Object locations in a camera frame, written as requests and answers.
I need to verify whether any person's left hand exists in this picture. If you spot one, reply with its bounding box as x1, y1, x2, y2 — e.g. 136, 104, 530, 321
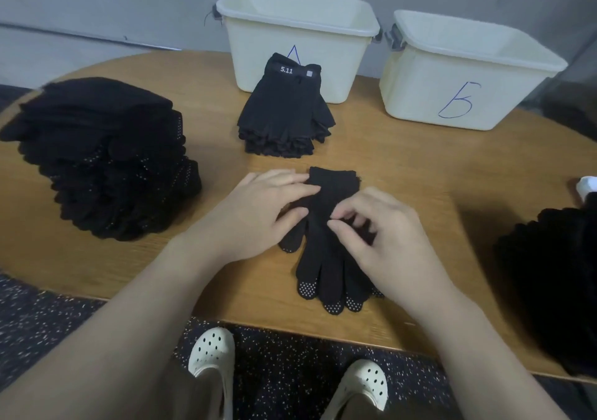
177, 169, 321, 269

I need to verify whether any pile of black gloves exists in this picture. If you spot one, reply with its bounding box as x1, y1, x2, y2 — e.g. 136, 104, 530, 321
0, 77, 203, 241

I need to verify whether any person's left forearm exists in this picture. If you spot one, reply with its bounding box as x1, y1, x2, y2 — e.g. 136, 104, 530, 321
0, 233, 225, 420

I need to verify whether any person's white shoe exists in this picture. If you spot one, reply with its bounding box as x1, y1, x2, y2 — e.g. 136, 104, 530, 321
322, 358, 390, 420
187, 326, 236, 420

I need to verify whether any person's right hand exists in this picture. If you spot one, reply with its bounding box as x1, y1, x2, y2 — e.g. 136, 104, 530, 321
326, 187, 458, 327

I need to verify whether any black strapped glove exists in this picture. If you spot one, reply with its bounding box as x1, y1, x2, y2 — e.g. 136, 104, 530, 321
237, 53, 337, 159

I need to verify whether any person's right forearm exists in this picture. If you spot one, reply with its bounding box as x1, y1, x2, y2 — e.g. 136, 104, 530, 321
415, 289, 570, 420

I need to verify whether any white flat tray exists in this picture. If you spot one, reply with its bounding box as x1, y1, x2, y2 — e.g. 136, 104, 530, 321
575, 176, 597, 203

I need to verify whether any person's right white shoe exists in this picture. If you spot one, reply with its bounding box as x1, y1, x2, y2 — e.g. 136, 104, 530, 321
322, 358, 390, 420

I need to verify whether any grey wall pipe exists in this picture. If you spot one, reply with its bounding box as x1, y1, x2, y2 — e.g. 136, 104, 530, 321
0, 23, 178, 50

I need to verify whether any person's left white shoe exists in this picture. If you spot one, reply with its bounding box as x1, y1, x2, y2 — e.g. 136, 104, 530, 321
187, 326, 236, 420

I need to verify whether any stack of black gloves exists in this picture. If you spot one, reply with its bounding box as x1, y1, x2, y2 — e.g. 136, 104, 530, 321
0, 77, 203, 241

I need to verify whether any white plastic bin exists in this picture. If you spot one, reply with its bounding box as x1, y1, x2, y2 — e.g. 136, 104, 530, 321
213, 0, 382, 105
379, 9, 569, 131

